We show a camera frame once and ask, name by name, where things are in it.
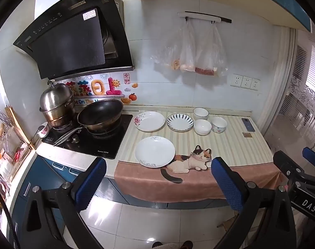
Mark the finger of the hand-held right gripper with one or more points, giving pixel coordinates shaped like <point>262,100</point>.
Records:
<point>313,155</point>
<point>286,163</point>

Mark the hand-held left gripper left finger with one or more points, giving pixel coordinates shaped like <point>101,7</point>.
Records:
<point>92,181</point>

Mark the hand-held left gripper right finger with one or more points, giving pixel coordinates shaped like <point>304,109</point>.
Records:
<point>225,181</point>

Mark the white bowl with floral print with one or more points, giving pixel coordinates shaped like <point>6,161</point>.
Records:
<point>219,124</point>

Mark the plain white bowl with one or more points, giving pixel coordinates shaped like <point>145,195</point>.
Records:
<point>203,127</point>

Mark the white plate with grey pattern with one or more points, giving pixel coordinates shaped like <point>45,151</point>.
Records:
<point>155,151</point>

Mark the white bowl with blue rim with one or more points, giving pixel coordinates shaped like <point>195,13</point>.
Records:
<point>200,114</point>

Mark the white plate with blue stripes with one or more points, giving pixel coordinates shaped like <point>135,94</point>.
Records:
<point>180,122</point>

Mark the white plate with pink flowers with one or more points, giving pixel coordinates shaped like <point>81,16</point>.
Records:
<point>149,122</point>

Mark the striped counter mat with cat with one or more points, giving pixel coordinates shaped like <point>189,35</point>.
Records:
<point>225,147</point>

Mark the black glass gas stove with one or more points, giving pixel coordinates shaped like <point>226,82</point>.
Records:
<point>108,145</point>

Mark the small brown card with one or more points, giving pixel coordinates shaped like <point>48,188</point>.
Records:
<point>247,134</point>

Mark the blue base cabinet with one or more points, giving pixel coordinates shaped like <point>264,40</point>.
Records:
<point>43,171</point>

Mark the dark blue smartphone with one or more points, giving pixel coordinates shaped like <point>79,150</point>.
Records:
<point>248,125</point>

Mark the sliding glass door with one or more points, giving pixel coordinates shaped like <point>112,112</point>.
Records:
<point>302,96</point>

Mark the small floral bowl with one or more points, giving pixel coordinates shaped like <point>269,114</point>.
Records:
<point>44,131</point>

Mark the stainless steel steamer pot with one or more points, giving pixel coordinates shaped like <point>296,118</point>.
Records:
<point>56,98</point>

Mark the cluttered kitchen rack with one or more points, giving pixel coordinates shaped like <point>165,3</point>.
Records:
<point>3,158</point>

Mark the wooden cutting board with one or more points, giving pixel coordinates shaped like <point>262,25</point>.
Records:
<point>17,124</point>

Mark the clear plastic bag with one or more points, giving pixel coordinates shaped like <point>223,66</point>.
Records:
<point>188,57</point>
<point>210,54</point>
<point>170,49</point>

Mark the black range hood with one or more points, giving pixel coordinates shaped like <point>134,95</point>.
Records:
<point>69,41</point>

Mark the white wall socket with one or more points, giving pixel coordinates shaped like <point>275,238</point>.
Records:
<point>255,84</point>
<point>236,80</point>
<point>246,82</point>

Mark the colourful wall stickers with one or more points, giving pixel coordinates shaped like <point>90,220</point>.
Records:
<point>99,88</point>

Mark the white wall hook rail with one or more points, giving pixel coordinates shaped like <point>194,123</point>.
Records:
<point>204,16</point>

